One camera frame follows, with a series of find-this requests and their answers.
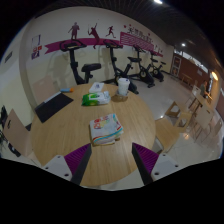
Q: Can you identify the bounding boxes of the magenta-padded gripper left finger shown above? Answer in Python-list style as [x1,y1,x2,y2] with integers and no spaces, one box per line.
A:
[42,143,93,186]

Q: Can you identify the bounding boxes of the black tablet folio case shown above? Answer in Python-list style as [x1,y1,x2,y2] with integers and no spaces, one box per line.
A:
[34,91,75,124]

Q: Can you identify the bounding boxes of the green wet wipes pack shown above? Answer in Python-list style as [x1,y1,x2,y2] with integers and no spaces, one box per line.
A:
[81,91,112,107]

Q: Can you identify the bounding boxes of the small white tissue pack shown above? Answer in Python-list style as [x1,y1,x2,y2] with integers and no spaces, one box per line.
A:
[88,81,105,94]

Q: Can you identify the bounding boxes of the person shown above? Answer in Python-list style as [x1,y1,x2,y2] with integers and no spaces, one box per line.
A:
[199,79,208,98]

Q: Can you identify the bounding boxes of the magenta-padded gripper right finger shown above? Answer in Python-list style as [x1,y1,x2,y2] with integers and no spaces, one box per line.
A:
[131,142,183,186]

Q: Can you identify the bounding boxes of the grey wall sign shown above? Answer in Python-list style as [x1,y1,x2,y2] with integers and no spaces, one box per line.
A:
[3,50,14,64]

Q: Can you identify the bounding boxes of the white printed towel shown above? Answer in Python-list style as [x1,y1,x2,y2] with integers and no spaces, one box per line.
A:
[89,113,125,147]

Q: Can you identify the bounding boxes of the wooden chair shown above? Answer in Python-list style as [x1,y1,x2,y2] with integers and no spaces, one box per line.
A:
[31,75,58,105]
[1,108,43,164]

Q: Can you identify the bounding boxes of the wall notice posters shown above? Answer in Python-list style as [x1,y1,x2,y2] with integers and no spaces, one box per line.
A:
[31,34,43,60]

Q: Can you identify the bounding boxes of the ceiling lights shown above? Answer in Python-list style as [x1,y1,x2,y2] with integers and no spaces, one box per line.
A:
[153,0,219,82]

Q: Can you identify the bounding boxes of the wooden chairs and tables group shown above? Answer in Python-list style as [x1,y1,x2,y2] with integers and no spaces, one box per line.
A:
[154,84,224,154]

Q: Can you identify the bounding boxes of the round brown coaster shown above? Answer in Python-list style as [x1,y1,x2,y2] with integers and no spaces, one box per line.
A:
[111,93,129,103]

